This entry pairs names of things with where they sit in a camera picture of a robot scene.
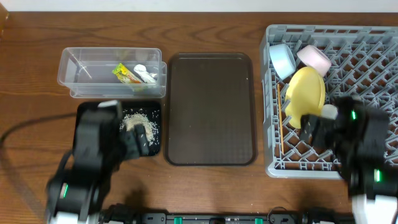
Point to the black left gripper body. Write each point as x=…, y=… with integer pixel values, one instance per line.
x=130, y=144

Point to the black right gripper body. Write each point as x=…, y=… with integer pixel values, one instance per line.
x=315, y=130

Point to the pale green cup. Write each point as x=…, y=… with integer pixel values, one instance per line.
x=329, y=111

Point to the wooden chopstick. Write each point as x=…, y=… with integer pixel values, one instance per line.
x=280, y=119

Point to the yellow plate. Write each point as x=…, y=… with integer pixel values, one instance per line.
x=306, y=94

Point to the yellow green snack wrapper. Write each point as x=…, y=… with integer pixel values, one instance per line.
x=124, y=75

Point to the white bowl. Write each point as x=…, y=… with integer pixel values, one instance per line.
x=315, y=58

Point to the light blue bowl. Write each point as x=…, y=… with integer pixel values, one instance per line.
x=283, y=60

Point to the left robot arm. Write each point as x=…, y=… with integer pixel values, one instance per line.
x=82, y=181

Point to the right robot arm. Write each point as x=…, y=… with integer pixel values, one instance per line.
x=357, y=137

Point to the grey dishwasher rack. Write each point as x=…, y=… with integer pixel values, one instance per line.
x=363, y=64

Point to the pile of rice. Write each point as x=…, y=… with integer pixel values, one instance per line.
x=148, y=118

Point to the black tray bin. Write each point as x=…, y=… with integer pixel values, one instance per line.
x=147, y=105

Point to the crumpled white napkin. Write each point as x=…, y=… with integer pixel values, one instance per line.
x=142, y=72

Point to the dark brown serving tray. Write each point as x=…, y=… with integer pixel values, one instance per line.
x=210, y=110

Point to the clear plastic bin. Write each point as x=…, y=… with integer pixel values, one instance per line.
x=87, y=72

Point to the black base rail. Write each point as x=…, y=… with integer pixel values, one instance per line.
x=120, y=213

